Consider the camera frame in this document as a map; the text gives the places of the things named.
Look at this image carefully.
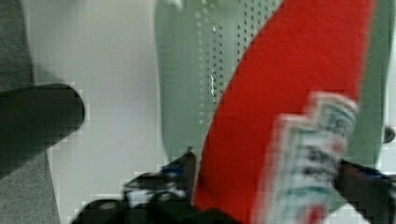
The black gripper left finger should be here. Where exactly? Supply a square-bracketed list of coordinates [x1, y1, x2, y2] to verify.
[71, 147, 241, 224]

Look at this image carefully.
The black cylindrical cup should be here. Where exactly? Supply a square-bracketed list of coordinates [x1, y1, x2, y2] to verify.
[0, 83, 85, 177]

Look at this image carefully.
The red plush ketchup bottle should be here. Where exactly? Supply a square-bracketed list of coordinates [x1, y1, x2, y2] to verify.
[193, 0, 376, 224]

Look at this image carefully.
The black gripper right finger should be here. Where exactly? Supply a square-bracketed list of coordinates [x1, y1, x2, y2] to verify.
[334, 161, 395, 224]

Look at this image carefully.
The green oval strainer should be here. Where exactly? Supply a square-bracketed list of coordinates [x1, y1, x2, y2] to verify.
[154, 0, 396, 213]

